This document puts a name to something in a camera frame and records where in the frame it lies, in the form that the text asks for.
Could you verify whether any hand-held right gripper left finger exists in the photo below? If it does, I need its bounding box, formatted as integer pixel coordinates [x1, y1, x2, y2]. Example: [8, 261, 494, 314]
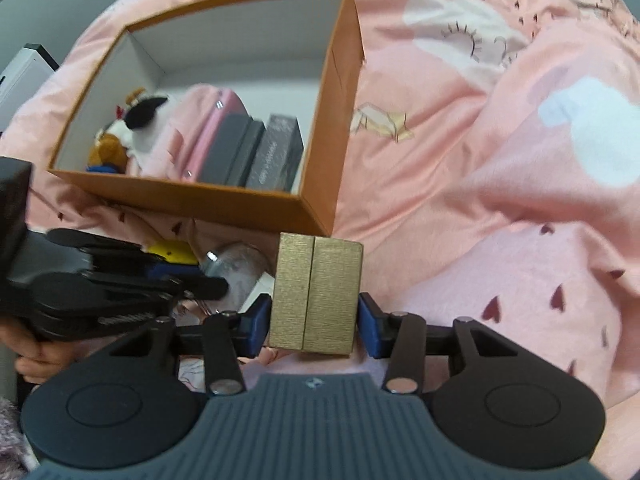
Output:
[110, 294, 273, 395]

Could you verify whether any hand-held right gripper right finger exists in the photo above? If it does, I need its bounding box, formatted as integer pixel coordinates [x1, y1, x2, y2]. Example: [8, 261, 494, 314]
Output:
[356, 292, 521, 394]

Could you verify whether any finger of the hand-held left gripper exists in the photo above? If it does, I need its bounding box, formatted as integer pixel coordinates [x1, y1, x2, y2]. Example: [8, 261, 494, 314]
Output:
[47, 228, 202, 282]
[92, 276, 230, 312]

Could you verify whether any yellow tape measure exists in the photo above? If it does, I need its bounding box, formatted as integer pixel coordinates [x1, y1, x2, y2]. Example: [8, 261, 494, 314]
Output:
[150, 241, 200, 266]

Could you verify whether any gold textured box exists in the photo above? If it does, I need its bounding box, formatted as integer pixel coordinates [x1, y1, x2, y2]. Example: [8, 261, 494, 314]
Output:
[267, 232, 364, 358]

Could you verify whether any pink cloth pouch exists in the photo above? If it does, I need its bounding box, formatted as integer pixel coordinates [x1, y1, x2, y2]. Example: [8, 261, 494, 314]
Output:
[132, 85, 236, 181]

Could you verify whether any orange cardboard box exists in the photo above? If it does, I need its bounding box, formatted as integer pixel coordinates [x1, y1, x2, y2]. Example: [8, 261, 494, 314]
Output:
[47, 0, 365, 237]

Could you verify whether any person's left hand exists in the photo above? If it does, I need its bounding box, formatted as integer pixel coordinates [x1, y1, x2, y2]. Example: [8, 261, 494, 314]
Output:
[0, 317, 87, 386]

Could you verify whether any clear round container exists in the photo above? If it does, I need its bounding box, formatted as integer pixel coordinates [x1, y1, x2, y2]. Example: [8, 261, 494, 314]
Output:
[200, 242, 273, 321]

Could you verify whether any brown and white plush toy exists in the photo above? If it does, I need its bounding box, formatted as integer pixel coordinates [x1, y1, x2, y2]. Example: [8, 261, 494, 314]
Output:
[89, 130, 130, 173]

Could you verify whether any dark grey box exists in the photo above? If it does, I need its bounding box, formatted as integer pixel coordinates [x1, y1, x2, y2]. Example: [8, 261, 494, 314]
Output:
[199, 112, 266, 187]

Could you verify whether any grey printed box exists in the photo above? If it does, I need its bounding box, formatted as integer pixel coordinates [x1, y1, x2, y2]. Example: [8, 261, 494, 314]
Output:
[245, 114, 305, 193]

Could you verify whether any black and white cow plush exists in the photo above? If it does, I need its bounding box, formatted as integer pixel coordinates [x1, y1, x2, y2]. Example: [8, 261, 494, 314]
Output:
[122, 95, 171, 153]

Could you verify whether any pink printed blanket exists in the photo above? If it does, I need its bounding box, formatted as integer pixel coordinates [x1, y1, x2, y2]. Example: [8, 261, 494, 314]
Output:
[0, 0, 640, 480]

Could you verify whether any white bedside cabinet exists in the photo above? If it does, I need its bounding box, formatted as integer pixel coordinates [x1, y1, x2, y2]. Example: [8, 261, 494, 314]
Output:
[0, 44, 60, 133]

